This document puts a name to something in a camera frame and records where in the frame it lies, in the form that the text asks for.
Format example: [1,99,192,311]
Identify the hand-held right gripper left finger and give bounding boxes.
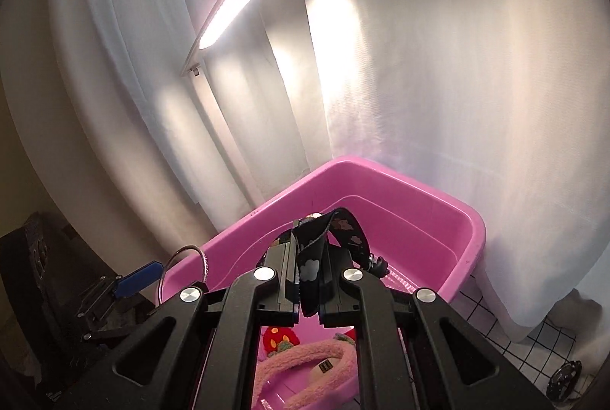
[71,243,301,410]

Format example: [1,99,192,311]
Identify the black studded wristband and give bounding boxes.
[546,360,583,401]

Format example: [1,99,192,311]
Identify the pink plastic bin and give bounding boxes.
[159,156,487,410]

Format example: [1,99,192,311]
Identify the black printed lanyard strap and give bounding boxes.
[291,207,389,330]

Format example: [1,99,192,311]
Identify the large silver bangle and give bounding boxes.
[159,245,210,310]

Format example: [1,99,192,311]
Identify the pink fluffy strawberry headband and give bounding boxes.
[257,325,358,410]

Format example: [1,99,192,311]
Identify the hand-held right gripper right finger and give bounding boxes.
[321,248,554,410]

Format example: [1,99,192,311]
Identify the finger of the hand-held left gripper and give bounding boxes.
[86,298,160,341]
[76,261,162,320]

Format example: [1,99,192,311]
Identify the white sheer curtain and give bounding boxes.
[48,0,610,341]

